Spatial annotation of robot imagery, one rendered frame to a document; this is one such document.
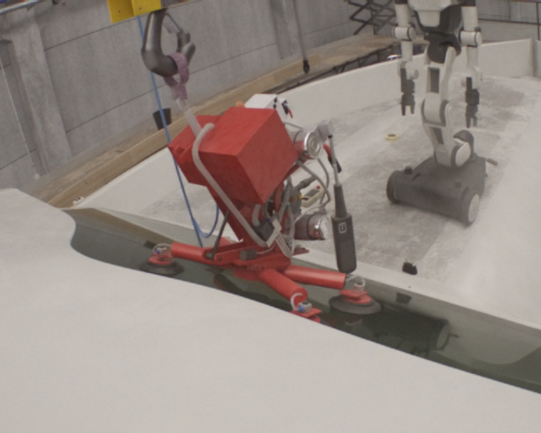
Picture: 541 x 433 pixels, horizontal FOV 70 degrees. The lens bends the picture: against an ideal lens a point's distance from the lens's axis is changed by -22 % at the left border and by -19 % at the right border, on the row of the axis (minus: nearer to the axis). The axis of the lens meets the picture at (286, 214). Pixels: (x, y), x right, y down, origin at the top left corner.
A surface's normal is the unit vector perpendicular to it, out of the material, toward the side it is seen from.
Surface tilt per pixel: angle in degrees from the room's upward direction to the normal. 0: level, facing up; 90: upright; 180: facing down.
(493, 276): 18
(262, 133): 90
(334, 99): 90
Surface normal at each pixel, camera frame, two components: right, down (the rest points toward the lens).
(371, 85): 0.49, 0.36
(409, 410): 0.07, -0.97
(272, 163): 0.78, 0.18
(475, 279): 0.00, -0.81
